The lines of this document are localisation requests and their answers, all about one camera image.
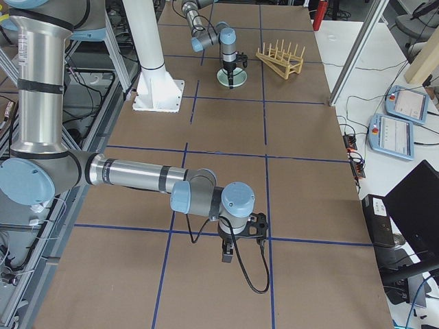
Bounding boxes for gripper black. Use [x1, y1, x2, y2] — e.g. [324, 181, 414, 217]
[217, 228, 252, 263]
[222, 60, 237, 89]

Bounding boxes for pale green ceramic plate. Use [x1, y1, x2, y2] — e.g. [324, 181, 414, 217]
[217, 67, 248, 88]

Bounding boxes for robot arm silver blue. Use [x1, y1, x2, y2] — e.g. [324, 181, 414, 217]
[181, 0, 238, 89]
[1, 1, 254, 262]

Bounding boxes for wooden dish rack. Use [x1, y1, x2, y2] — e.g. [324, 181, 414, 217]
[255, 40, 306, 80]

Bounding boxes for red fire extinguisher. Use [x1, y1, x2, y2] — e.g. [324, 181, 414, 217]
[313, 0, 329, 32]

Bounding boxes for black power strip left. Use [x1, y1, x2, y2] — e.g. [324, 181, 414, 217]
[343, 134, 357, 151]

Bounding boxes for black power strip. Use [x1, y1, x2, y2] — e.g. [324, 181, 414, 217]
[350, 158, 366, 179]
[343, 134, 357, 151]

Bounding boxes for black power strip right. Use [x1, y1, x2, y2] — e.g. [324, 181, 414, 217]
[350, 158, 366, 179]

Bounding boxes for black computer box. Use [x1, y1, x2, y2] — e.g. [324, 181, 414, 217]
[361, 194, 395, 248]

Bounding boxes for teach pendant near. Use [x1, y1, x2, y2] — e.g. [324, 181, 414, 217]
[368, 114, 414, 160]

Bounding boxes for teach pendant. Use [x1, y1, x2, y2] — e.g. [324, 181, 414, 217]
[385, 85, 429, 125]
[368, 114, 414, 160]

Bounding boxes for teach pendant far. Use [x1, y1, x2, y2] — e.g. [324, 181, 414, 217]
[385, 85, 429, 125]

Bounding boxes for office chair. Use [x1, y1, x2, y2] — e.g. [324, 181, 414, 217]
[395, 1, 438, 62]

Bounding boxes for black monitor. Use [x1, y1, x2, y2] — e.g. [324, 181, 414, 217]
[384, 160, 438, 256]

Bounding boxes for wooden beam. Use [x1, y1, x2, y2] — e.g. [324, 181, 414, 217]
[404, 29, 438, 85]

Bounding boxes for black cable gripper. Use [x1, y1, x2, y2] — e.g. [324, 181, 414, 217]
[185, 212, 271, 294]

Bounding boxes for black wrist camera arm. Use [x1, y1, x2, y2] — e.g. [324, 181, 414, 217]
[235, 52, 248, 68]
[241, 212, 269, 240]

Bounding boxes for white pedestal column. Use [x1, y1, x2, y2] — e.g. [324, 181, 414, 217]
[123, 0, 185, 113]

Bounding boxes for grey aluminium profile post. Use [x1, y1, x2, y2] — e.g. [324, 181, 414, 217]
[329, 0, 389, 106]

